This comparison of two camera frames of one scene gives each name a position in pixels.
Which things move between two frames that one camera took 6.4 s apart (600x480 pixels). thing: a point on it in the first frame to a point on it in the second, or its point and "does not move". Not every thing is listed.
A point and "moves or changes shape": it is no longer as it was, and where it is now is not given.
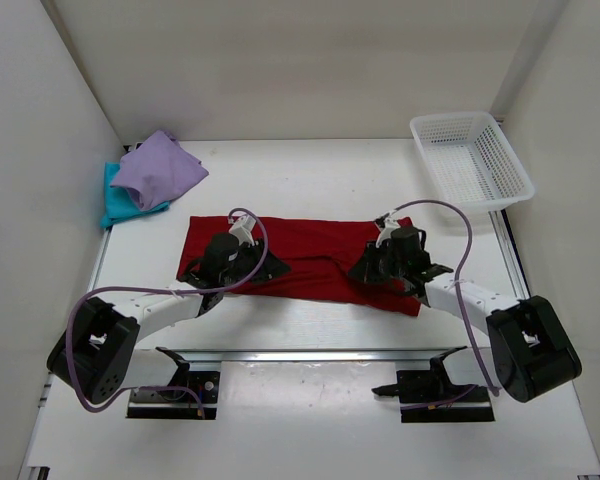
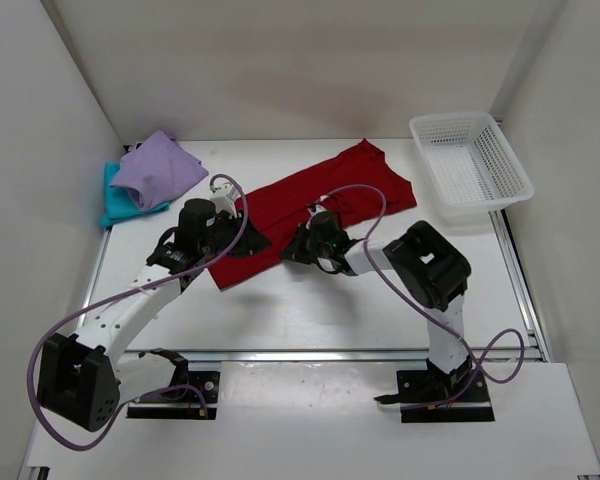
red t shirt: [200, 230] moves or changes shape
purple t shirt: [158, 169] does not move
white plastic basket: [471, 161] does not move
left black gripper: [273, 268] to [251, 241]
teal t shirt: [121, 202] does not move
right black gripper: [365, 270] to [298, 250]
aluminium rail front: [316, 355] does not move
